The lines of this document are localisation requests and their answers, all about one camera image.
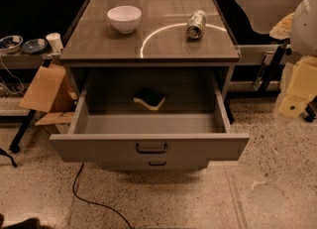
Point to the white paper cup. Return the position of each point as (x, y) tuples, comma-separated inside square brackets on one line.
[(54, 40)]

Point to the white ceramic bowl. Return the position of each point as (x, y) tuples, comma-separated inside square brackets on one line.
[(125, 19)]

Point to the open grey top drawer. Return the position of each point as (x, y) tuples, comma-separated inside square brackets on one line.
[(192, 121)]

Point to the crushed metal can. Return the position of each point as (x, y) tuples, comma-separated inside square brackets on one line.
[(196, 25)]

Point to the blue patterned bowl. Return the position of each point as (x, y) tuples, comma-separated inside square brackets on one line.
[(10, 44)]

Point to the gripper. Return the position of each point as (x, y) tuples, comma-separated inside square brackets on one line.
[(305, 30)]

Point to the black drawer handle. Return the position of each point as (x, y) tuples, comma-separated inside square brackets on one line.
[(151, 150), (157, 164)]

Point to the grey side shelf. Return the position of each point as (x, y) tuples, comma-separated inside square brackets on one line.
[(24, 61)]

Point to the dark blue plate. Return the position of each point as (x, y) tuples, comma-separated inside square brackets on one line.
[(35, 46)]

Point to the brown cardboard box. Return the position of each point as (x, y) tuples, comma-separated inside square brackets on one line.
[(50, 92)]

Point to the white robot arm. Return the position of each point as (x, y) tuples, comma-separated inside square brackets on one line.
[(301, 28)]

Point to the black top drawer handle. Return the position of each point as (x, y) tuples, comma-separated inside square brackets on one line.
[(151, 150)]

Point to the black lower drawer handle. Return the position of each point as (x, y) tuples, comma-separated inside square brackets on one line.
[(157, 164)]

